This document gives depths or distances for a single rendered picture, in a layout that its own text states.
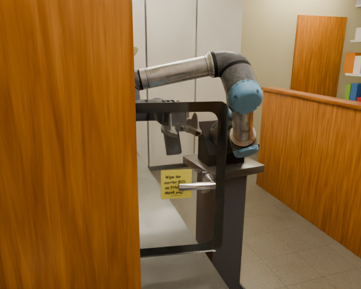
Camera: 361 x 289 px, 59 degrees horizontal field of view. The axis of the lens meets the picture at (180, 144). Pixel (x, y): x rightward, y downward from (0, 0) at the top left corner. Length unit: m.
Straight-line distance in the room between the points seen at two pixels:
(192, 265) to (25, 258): 0.42
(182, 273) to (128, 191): 0.31
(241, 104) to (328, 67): 4.69
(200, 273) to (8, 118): 0.59
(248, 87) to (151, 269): 0.64
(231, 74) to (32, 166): 0.72
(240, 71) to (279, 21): 4.09
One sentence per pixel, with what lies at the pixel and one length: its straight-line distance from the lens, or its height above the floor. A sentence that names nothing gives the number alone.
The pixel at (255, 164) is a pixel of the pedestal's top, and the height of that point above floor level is 0.94.
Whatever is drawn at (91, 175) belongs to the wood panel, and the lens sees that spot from 0.68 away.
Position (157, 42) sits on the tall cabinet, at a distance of 3.96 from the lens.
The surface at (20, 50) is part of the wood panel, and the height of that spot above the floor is 1.50.
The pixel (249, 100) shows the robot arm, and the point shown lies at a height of 1.35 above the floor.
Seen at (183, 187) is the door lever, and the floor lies 1.20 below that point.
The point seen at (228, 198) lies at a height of 0.76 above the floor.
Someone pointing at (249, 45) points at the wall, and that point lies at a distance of 4.94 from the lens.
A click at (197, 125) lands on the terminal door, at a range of 0.76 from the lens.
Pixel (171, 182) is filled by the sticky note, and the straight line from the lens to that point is 0.79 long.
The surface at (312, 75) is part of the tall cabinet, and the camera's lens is 5.57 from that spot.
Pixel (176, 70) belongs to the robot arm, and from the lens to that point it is 1.17.
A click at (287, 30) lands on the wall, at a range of 5.28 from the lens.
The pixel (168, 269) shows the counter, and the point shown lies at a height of 0.94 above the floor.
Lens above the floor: 1.50
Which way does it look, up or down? 16 degrees down
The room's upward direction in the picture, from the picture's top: straight up
